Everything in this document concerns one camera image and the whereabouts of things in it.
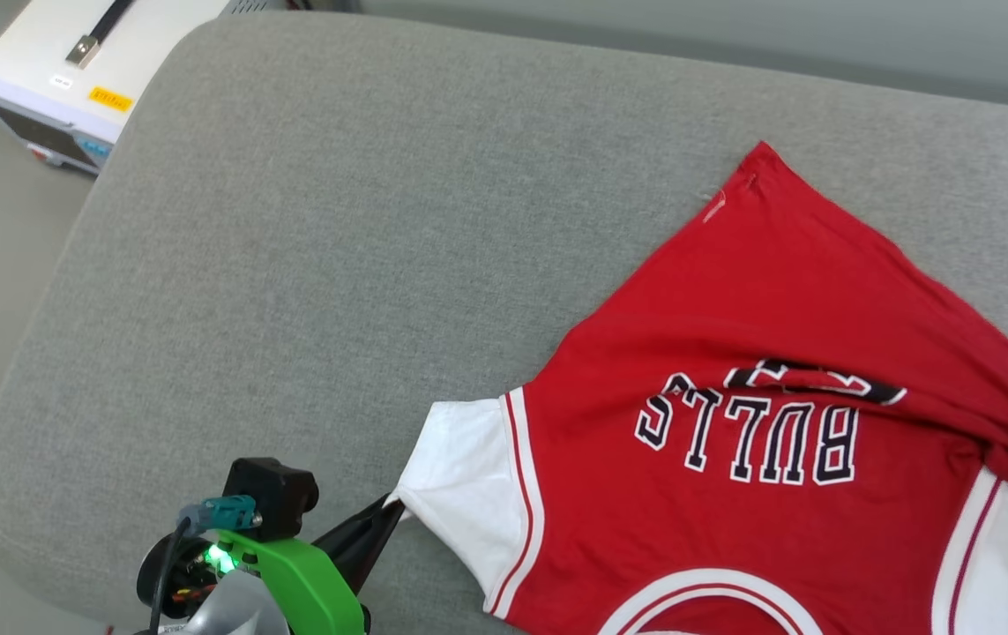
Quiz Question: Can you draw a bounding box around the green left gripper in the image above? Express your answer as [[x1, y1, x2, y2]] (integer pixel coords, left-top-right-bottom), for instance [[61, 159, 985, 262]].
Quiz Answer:
[[135, 497, 407, 635]]

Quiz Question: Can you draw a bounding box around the red Bulls basketball jersey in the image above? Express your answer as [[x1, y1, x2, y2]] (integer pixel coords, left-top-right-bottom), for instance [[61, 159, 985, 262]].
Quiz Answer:
[[385, 141, 1008, 635]]

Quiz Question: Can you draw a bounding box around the grey fabric sofa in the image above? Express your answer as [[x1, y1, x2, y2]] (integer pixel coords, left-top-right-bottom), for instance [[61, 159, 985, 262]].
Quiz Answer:
[[0, 9, 1008, 635]]

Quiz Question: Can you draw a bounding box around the white equipment box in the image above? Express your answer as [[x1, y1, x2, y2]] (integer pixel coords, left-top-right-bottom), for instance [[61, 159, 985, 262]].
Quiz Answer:
[[0, 0, 235, 176]]

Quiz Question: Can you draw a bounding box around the white partition panel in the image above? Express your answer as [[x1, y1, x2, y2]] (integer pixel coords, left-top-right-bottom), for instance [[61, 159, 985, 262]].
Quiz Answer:
[[358, 0, 1008, 114]]

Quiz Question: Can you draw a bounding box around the left teal-plug camera cable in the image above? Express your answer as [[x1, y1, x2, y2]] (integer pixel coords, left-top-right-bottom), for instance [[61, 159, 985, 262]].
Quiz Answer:
[[146, 496, 258, 635]]

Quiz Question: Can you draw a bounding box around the black strap handle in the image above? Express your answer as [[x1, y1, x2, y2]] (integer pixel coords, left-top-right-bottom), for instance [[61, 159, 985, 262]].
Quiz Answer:
[[65, 0, 136, 69]]

